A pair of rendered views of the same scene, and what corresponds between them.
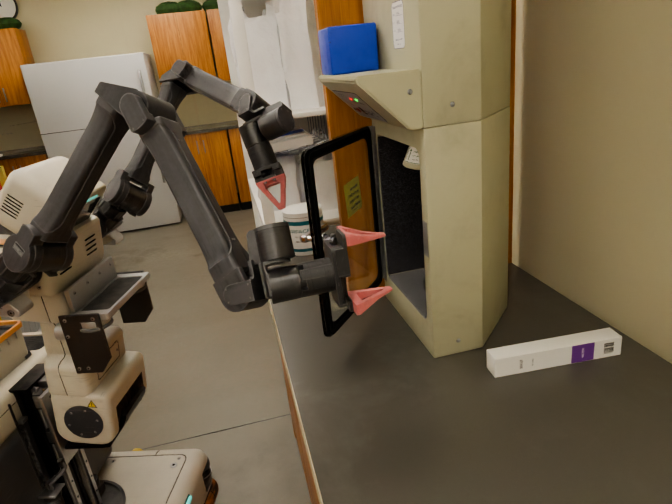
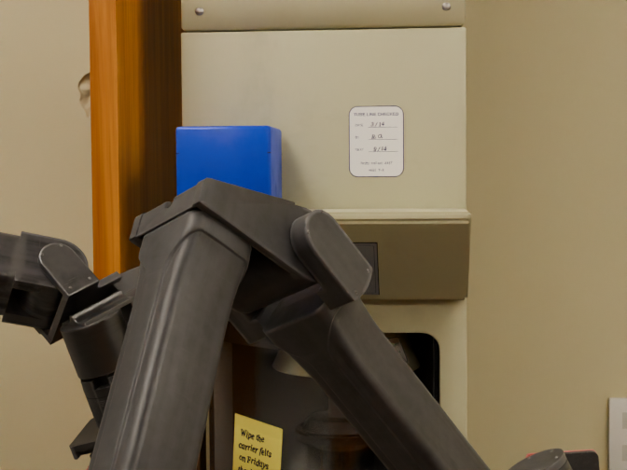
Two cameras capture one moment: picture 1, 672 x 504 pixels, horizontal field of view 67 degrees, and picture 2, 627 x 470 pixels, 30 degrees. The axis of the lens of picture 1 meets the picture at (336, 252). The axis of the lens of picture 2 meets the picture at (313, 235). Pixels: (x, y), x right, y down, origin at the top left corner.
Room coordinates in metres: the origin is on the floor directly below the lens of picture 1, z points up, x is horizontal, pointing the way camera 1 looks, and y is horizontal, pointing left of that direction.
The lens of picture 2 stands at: (0.71, 1.12, 1.55)
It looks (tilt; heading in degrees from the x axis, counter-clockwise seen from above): 3 degrees down; 286
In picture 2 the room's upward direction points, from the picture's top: straight up
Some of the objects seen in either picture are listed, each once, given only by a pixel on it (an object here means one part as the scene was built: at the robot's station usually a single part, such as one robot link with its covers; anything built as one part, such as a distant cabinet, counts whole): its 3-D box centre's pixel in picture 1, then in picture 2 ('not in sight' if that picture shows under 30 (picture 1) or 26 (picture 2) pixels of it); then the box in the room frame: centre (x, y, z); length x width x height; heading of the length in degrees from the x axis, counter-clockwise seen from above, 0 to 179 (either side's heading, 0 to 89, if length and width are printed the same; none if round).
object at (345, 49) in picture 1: (347, 49); (230, 169); (1.14, -0.07, 1.56); 0.10 x 0.10 x 0.09; 11
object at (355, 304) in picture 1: (364, 286); not in sight; (0.79, -0.04, 1.18); 0.09 x 0.07 x 0.07; 101
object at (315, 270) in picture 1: (320, 276); not in sight; (0.78, 0.03, 1.21); 0.07 x 0.07 x 0.10; 11
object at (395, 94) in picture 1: (364, 99); (319, 256); (1.05, -0.09, 1.46); 0.32 x 0.12 x 0.10; 11
